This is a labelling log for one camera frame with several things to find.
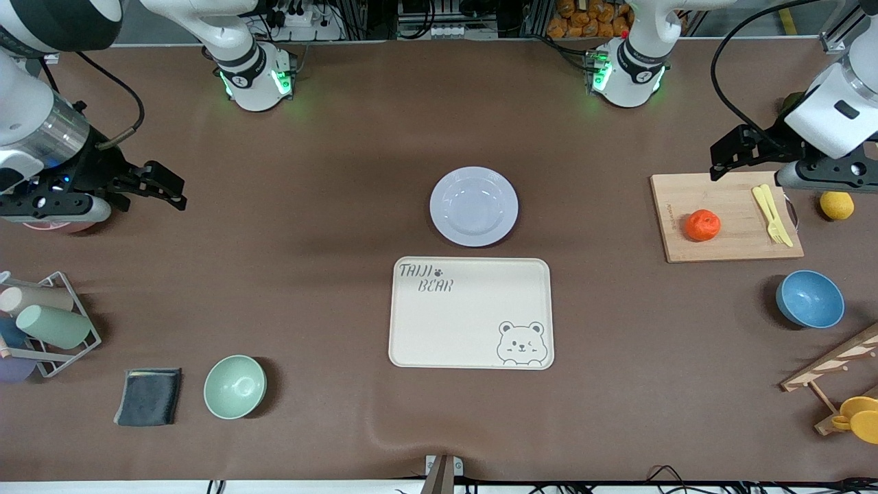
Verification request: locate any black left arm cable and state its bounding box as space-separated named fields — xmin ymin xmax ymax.
xmin=711 ymin=0 xmax=866 ymax=149

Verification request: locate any pale green bowl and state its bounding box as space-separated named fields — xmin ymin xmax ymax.
xmin=204 ymin=355 xmax=268 ymax=420

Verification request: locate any yellow plastic fork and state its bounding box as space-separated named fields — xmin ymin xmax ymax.
xmin=752 ymin=186 xmax=784 ymax=245

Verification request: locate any pink bowl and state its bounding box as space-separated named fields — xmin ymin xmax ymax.
xmin=21 ymin=218 xmax=98 ymax=235

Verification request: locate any grey wire cup rack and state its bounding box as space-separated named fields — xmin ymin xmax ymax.
xmin=0 ymin=271 xmax=102 ymax=379

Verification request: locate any yellow plastic cup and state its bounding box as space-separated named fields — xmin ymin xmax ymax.
xmin=851 ymin=410 xmax=878 ymax=445
xmin=830 ymin=397 xmax=878 ymax=432

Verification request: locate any bag of orange buns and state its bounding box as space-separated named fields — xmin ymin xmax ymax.
xmin=547 ymin=0 xmax=633 ymax=39

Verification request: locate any purple cup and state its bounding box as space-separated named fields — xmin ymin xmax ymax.
xmin=0 ymin=353 xmax=37 ymax=384

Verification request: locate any blue cup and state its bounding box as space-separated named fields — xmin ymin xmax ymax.
xmin=0 ymin=317 xmax=28 ymax=349

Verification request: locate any pale lavender round plate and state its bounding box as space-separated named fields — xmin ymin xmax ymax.
xmin=429 ymin=167 xmax=519 ymax=248

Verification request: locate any orange mandarin fruit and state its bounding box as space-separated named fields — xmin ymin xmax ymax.
xmin=684 ymin=209 xmax=722 ymax=242

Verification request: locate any wooden rack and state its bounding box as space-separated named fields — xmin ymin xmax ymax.
xmin=780 ymin=322 xmax=878 ymax=436

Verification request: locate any white power strip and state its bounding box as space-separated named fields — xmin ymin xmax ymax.
xmin=271 ymin=0 xmax=344 ymax=42

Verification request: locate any dark grey folded cloth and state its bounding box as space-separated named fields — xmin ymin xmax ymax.
xmin=113 ymin=368 xmax=183 ymax=427

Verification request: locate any aluminium frame profile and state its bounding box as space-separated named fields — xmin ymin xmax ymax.
xmin=820 ymin=7 xmax=866 ymax=55

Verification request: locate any bamboo cutting board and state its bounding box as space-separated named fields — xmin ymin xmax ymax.
xmin=650 ymin=172 xmax=805 ymax=264

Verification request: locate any metal mount bracket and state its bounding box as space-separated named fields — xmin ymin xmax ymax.
xmin=424 ymin=454 xmax=464 ymax=494

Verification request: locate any blue bowl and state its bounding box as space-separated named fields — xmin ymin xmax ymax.
xmin=776 ymin=270 xmax=846 ymax=329

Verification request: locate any cream bear print tray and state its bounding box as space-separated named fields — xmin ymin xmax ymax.
xmin=388 ymin=257 xmax=554 ymax=371

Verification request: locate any beige cup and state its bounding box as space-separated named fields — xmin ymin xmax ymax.
xmin=0 ymin=285 xmax=74 ymax=316

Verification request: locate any mint green cup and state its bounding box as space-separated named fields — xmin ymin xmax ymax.
xmin=16 ymin=304 xmax=92 ymax=350

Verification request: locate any yellow lemon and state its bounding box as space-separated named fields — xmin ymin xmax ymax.
xmin=820 ymin=191 xmax=855 ymax=221

